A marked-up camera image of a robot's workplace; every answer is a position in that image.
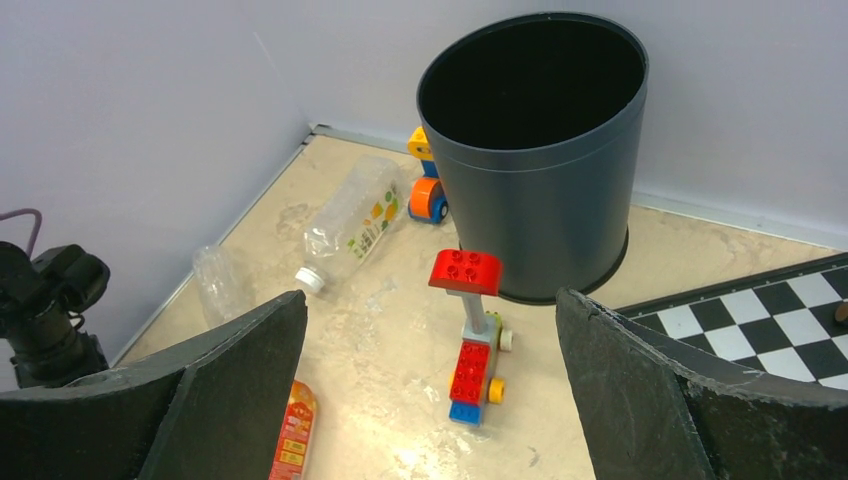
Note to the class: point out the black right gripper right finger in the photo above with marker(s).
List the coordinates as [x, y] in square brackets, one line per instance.
[652, 407]

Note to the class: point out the large clear plastic bottle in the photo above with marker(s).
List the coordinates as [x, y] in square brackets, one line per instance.
[346, 230]

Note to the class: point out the toy block car with red top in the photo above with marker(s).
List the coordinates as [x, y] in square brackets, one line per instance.
[469, 276]

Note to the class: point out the black round bin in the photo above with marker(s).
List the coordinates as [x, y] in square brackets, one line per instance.
[535, 123]

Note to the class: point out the small clear crushed bottle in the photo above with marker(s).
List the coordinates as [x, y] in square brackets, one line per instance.
[222, 284]

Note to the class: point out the black and white chessboard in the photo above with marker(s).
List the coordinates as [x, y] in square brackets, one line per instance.
[790, 322]

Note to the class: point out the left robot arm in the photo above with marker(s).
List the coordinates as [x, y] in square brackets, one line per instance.
[42, 302]

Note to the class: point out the orange juice bottle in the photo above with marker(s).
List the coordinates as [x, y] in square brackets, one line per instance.
[292, 450]

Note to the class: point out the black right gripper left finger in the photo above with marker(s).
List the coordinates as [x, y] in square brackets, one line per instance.
[210, 407]

